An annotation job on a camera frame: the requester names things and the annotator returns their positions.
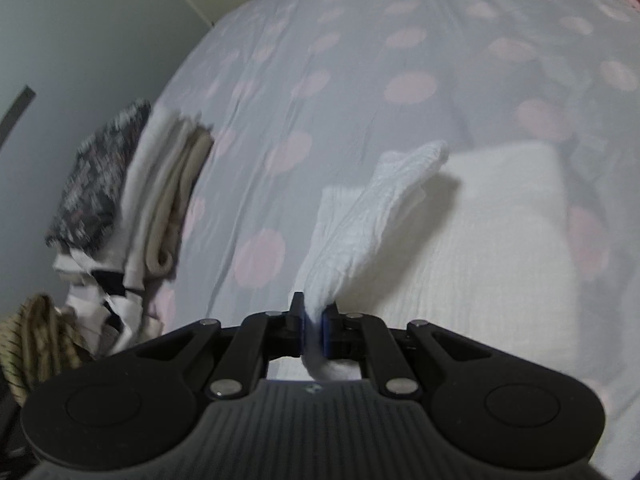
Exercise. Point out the bed with polka-dot sheet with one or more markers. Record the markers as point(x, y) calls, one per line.
point(350, 60)

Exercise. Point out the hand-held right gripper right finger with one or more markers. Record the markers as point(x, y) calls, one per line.
point(326, 335)

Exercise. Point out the white gauze garment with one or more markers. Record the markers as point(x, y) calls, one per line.
point(475, 260)

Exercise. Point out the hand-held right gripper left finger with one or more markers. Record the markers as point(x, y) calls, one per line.
point(302, 332)

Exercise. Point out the black and white garment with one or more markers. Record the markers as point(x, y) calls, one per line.
point(112, 282)

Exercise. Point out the brown striped garment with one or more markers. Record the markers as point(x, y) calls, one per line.
point(30, 340)

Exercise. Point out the dark floral folded cloth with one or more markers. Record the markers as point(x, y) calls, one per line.
point(95, 185)

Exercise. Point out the stack of folded white clothes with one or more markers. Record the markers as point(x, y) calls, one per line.
point(175, 200)

